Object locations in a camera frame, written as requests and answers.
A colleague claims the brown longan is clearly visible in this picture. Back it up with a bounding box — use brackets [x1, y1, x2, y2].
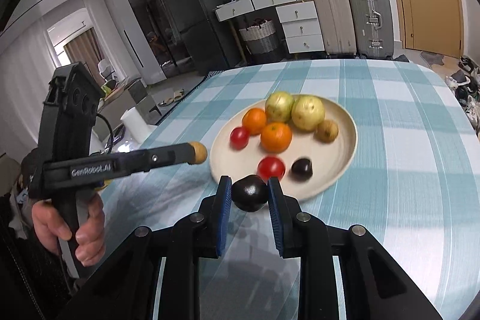
[315, 119, 339, 144]
[189, 141, 208, 165]

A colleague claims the dark plum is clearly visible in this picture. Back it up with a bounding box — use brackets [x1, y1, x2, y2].
[290, 157, 313, 181]
[231, 175, 269, 213]

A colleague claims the red tomato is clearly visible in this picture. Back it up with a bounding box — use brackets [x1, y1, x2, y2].
[257, 156, 286, 182]
[229, 127, 251, 150]

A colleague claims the person's left hand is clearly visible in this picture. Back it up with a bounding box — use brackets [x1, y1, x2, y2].
[32, 194, 106, 267]

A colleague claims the white paper towel roll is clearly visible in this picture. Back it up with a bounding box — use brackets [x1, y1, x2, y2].
[120, 107, 156, 145]

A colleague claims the teal checked tablecloth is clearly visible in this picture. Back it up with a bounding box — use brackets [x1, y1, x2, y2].
[101, 60, 479, 319]

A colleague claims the cream oval plate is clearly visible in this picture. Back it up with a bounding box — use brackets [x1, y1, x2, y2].
[208, 93, 358, 202]

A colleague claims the orange mandarin right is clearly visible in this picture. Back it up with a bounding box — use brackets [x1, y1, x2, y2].
[260, 123, 293, 154]

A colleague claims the orange mandarin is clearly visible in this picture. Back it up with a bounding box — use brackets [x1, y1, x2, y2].
[241, 107, 268, 136]
[260, 123, 293, 154]

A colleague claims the yellow-green guava right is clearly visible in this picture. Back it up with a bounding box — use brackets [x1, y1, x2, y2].
[290, 95, 326, 132]

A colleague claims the yellow-green guava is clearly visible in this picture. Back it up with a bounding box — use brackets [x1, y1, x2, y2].
[290, 95, 326, 132]
[265, 91, 295, 123]

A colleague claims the orange mandarin left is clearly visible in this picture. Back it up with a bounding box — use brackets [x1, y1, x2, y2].
[241, 107, 268, 136]

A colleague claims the yellow-green guava left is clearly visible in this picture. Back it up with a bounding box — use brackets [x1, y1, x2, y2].
[265, 91, 295, 123]

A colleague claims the black glass cabinet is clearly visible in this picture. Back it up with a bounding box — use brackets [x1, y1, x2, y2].
[128, 0, 192, 79]

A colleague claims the dark grey refrigerator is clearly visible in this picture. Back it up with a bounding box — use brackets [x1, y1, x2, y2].
[162, 0, 242, 75]

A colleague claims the woven laundry basket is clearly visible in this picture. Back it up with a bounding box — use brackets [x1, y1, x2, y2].
[239, 19, 279, 55]

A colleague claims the white drawer cabinet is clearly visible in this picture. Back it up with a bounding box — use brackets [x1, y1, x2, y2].
[215, 0, 326, 54]

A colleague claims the silver aluminium suitcase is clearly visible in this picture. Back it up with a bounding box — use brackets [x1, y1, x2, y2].
[349, 0, 394, 59]

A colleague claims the beige hard suitcase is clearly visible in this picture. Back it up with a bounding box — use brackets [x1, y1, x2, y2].
[313, 0, 357, 56]

